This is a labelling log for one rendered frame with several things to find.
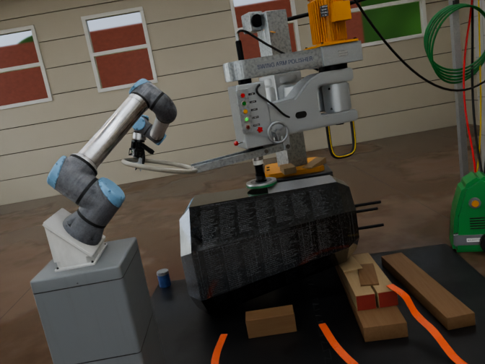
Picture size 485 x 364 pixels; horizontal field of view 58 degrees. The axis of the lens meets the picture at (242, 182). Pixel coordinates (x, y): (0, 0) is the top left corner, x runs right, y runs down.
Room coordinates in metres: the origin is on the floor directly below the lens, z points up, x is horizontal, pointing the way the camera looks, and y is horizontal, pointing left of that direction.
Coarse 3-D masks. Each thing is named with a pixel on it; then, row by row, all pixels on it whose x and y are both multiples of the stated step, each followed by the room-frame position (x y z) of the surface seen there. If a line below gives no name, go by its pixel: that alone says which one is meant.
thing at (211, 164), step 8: (272, 144) 3.10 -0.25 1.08; (280, 144) 3.00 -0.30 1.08; (288, 144) 2.98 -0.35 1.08; (240, 152) 3.04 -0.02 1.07; (248, 152) 2.94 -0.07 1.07; (256, 152) 2.95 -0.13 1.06; (264, 152) 2.97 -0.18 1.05; (272, 152) 2.98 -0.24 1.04; (208, 160) 2.98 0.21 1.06; (216, 160) 2.88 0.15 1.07; (224, 160) 2.90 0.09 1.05; (232, 160) 2.91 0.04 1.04; (240, 160) 2.92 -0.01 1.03; (200, 168) 2.85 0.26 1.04; (208, 168) 2.86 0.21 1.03
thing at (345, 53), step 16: (320, 48) 3.05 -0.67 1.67; (336, 48) 3.06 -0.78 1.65; (352, 48) 3.09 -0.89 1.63; (224, 64) 2.96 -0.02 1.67; (240, 64) 2.90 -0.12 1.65; (256, 64) 2.93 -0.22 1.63; (272, 64) 2.95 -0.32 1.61; (288, 64) 2.98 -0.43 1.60; (304, 64) 3.01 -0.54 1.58; (320, 64) 3.04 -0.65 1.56; (336, 64) 3.09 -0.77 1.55; (240, 80) 2.98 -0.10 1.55
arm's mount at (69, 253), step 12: (60, 216) 2.02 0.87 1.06; (48, 228) 1.86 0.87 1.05; (60, 228) 1.91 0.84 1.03; (48, 240) 1.87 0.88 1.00; (60, 240) 1.87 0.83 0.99; (72, 240) 1.88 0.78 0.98; (60, 252) 1.87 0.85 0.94; (72, 252) 1.87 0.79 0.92; (84, 252) 1.87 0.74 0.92; (96, 252) 1.95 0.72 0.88; (60, 264) 1.87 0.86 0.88; (72, 264) 1.87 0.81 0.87; (84, 264) 1.87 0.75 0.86
